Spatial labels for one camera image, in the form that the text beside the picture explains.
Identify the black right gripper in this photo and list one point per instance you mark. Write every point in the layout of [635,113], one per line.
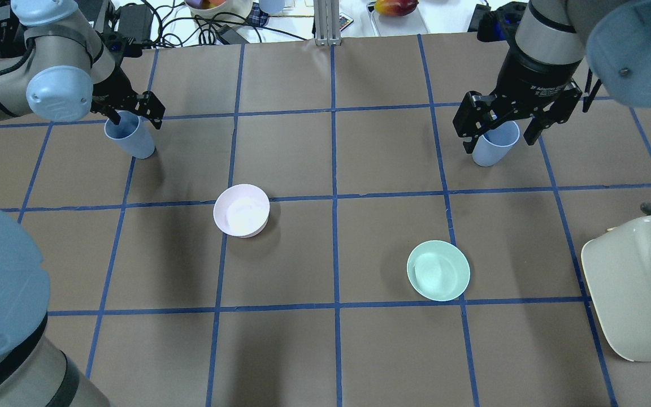
[534,80]

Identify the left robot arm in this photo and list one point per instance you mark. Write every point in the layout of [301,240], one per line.
[65,70]

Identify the pink bowl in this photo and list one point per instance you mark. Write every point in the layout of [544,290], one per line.
[242,211]

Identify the aluminium frame post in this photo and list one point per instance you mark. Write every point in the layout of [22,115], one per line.
[327,23]

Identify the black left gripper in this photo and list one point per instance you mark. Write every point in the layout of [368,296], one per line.
[112,92]

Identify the mint green bowl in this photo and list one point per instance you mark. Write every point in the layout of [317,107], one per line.
[438,270]

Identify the blue cup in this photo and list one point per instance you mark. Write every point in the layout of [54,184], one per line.
[130,135]
[495,144]

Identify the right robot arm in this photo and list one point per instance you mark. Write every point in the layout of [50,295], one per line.
[613,37]

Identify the black power adapter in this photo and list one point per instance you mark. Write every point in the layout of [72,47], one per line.
[135,21]

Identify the beige bowl with blocks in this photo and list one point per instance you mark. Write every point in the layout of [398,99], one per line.
[220,10]

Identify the cream white toaster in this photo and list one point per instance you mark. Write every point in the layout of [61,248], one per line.
[617,269]

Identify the mango fruit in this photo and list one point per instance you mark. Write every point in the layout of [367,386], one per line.
[395,7]

